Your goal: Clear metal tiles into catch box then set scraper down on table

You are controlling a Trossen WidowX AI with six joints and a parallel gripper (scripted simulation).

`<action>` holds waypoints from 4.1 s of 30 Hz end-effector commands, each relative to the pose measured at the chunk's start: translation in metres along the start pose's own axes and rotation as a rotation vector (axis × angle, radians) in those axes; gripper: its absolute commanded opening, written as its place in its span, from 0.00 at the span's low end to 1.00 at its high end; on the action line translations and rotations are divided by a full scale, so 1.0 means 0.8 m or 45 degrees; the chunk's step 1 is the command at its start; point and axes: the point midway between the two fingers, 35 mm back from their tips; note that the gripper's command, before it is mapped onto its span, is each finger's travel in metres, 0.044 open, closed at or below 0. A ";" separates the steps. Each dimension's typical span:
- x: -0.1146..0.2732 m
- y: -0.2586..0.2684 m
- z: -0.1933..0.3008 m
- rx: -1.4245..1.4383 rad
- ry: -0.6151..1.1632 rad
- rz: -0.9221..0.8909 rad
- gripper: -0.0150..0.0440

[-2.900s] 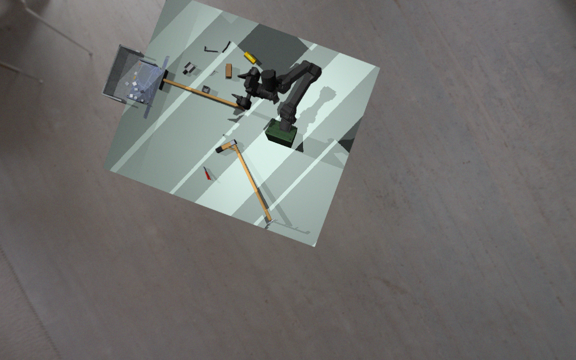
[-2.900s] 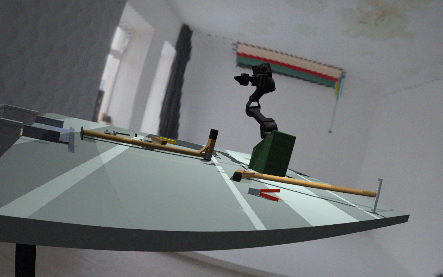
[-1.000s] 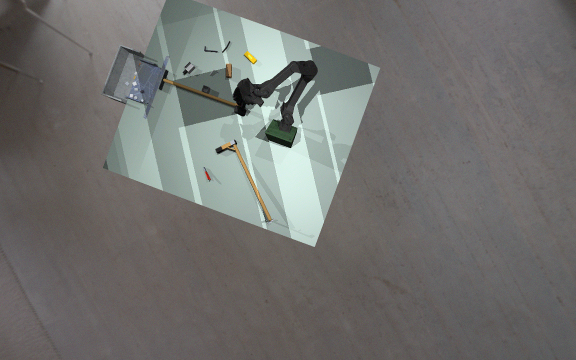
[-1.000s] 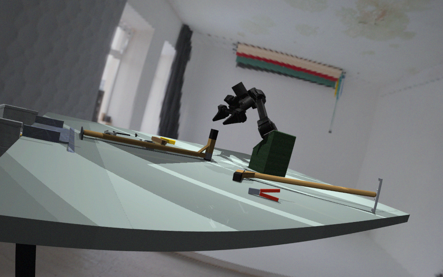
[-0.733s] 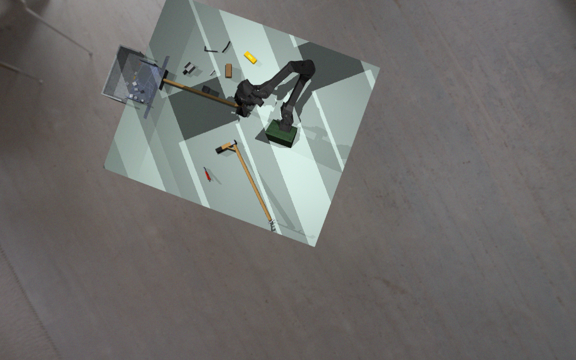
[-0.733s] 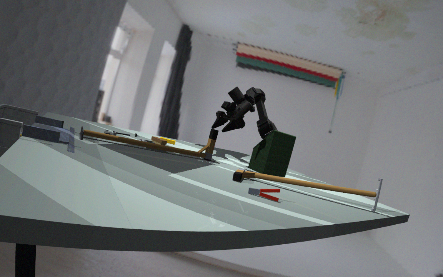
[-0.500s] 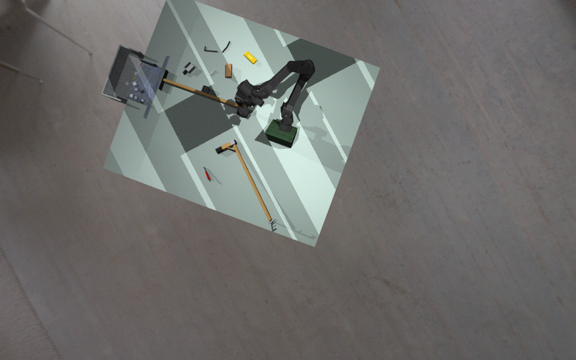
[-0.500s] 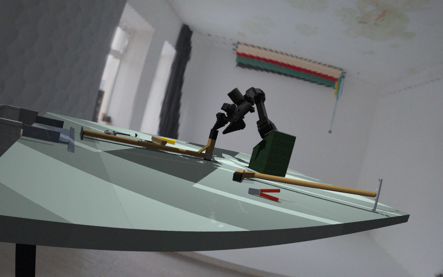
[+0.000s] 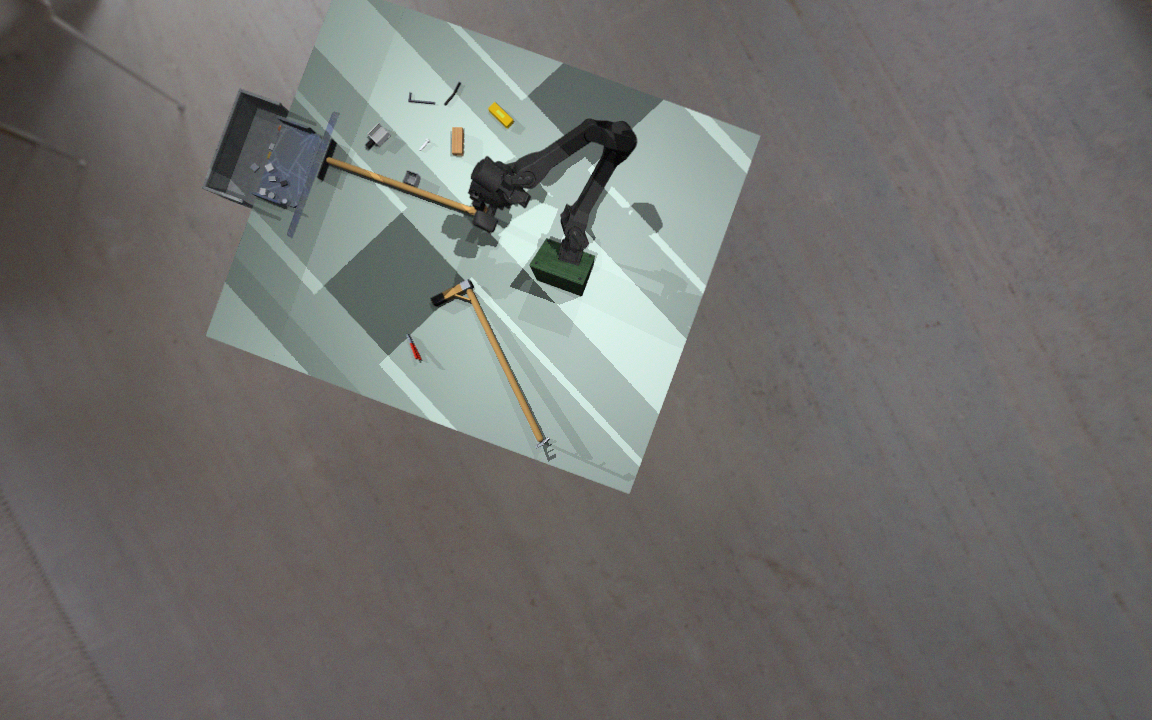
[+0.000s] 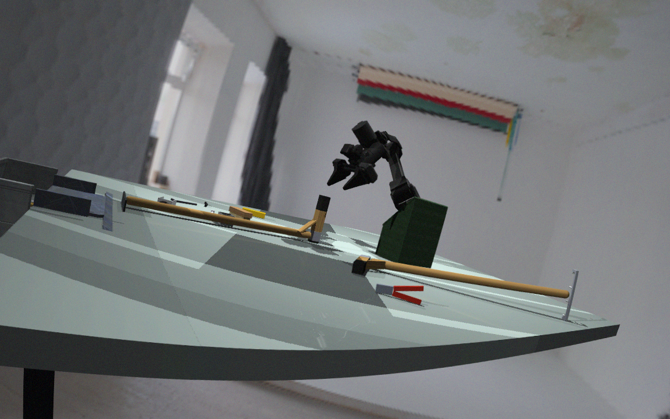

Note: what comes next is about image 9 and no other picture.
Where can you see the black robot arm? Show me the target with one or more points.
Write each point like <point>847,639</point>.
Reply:
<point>619,142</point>

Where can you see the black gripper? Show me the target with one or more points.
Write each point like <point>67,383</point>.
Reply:
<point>486,221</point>

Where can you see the yellow box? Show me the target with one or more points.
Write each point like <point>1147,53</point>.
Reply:
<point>501,115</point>

